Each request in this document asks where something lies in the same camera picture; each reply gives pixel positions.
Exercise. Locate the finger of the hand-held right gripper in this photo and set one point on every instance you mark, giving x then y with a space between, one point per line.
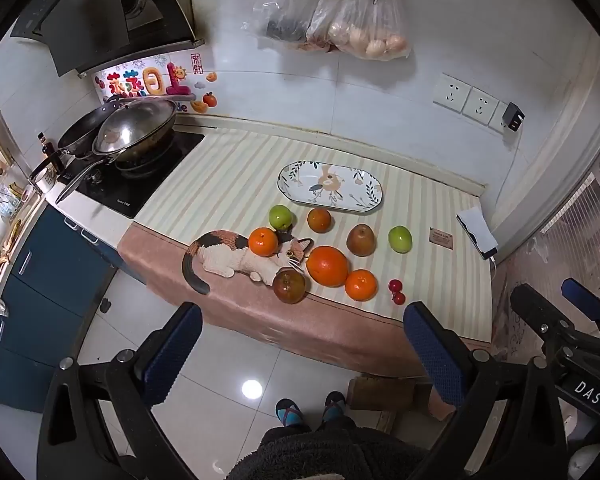
530 305
582 297

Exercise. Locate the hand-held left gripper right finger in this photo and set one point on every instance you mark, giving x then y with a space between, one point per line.
430 350

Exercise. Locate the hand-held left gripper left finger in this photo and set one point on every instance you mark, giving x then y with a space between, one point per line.
175 355

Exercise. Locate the medium orange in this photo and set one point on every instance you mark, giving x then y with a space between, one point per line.
361 285
263 241

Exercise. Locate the green apple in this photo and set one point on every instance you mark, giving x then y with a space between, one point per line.
400 238
281 217

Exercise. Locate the brown pear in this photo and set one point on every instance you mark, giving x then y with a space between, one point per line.
361 240

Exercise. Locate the large orange with stem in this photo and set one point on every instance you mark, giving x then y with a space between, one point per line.
327 266

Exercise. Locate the dark orange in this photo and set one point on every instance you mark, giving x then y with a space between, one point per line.
320 220

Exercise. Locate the oval patterned ceramic plate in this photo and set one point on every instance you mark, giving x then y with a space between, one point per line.
330 185

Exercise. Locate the patterned glass door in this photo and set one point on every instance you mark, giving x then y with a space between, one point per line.
580 240

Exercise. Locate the red cherry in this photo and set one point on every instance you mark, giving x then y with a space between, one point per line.
394 286
399 298

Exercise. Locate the calico cat figurine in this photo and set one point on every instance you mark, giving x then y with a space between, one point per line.
225 260

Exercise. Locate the blue slipper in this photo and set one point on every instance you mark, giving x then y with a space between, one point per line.
335 406
292 413

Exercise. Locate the small brown card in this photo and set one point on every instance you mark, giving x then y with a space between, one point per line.
441 237

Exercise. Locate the person's dark fleece clothing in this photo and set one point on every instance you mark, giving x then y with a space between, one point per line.
320 452

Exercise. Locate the blue kitchen cabinet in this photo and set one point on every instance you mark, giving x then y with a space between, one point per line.
45 270

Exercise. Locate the striped tablecloth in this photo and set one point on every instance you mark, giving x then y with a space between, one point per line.
220 175

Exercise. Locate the black plug-in charger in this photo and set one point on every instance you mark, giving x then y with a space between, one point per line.
513 117

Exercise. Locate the steel wok with lid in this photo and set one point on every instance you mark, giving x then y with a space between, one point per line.
135 127

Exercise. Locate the black frying pan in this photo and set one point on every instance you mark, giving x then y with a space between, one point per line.
77 135

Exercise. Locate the dark sauce bottle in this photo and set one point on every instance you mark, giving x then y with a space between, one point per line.
45 147

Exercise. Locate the plastic bag of eggs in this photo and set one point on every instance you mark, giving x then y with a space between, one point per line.
370 35

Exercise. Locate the black range hood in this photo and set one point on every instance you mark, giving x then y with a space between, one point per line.
95 10

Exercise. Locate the plastic bag with dark contents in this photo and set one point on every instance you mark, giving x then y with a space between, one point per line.
290 5

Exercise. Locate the white wall socket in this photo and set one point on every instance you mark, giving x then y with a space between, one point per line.
481 105
452 92

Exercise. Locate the colourful wall stickers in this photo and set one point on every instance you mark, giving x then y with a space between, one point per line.
145 82

